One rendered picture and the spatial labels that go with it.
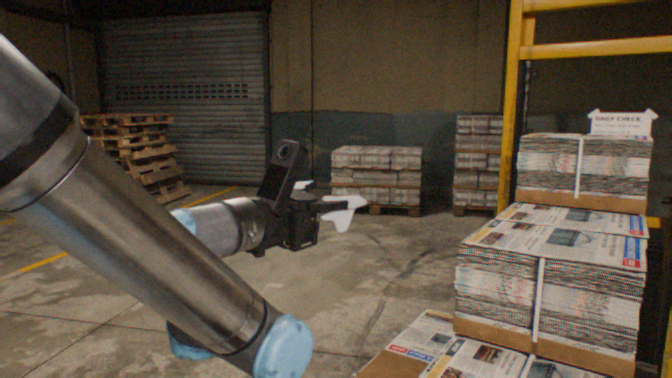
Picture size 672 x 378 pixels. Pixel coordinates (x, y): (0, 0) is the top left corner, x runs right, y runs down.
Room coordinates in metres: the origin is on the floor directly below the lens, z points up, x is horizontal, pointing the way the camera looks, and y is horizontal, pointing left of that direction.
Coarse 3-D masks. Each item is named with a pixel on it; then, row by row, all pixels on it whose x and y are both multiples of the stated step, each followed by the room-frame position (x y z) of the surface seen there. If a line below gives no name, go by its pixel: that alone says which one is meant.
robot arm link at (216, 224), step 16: (176, 208) 0.55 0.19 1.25; (192, 208) 0.55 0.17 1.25; (208, 208) 0.56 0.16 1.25; (224, 208) 0.57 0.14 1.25; (192, 224) 0.52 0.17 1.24; (208, 224) 0.54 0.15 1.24; (224, 224) 0.55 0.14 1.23; (240, 224) 0.57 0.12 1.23; (208, 240) 0.53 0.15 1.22; (224, 240) 0.55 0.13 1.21; (240, 240) 0.57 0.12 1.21; (224, 256) 0.56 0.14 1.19
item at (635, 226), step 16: (512, 208) 1.39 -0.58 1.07; (528, 208) 1.39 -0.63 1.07; (544, 208) 1.39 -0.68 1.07; (560, 208) 1.39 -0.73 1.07; (544, 224) 1.19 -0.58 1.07; (560, 224) 1.19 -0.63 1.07; (576, 224) 1.19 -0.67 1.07; (592, 224) 1.19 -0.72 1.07; (608, 224) 1.19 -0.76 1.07; (624, 224) 1.19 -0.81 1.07; (640, 224) 1.19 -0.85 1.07
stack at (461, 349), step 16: (464, 336) 1.02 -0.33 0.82; (448, 352) 0.94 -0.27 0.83; (464, 352) 0.94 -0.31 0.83; (480, 352) 0.94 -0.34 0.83; (496, 352) 0.94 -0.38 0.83; (512, 352) 0.94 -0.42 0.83; (432, 368) 0.88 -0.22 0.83; (448, 368) 0.88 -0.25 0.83; (464, 368) 0.87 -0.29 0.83; (480, 368) 0.87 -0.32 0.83; (496, 368) 0.87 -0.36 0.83; (512, 368) 0.88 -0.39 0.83; (528, 368) 0.87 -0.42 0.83; (544, 368) 0.87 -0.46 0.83; (560, 368) 0.87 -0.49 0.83; (576, 368) 0.87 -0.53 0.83
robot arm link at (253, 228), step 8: (232, 200) 0.60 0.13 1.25; (240, 200) 0.61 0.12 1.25; (248, 200) 0.61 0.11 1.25; (240, 208) 0.59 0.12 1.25; (248, 208) 0.60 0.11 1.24; (256, 208) 0.60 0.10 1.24; (240, 216) 0.58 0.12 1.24; (248, 216) 0.59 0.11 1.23; (256, 216) 0.60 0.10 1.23; (248, 224) 0.58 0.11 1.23; (256, 224) 0.59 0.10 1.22; (264, 224) 0.61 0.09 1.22; (248, 232) 0.58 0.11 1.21; (256, 232) 0.59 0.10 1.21; (248, 240) 0.59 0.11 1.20; (256, 240) 0.59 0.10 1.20; (240, 248) 0.58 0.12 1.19; (248, 248) 0.60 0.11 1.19
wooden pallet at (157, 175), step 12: (132, 156) 6.03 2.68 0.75; (144, 156) 6.26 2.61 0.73; (156, 156) 6.73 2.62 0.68; (168, 156) 7.08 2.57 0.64; (132, 168) 6.06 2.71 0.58; (144, 168) 6.36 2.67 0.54; (156, 168) 6.62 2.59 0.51; (180, 168) 7.09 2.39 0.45; (144, 180) 6.06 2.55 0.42; (156, 180) 6.33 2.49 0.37; (180, 180) 7.15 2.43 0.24; (156, 192) 6.42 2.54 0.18; (168, 192) 6.73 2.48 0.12; (180, 192) 6.83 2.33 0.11
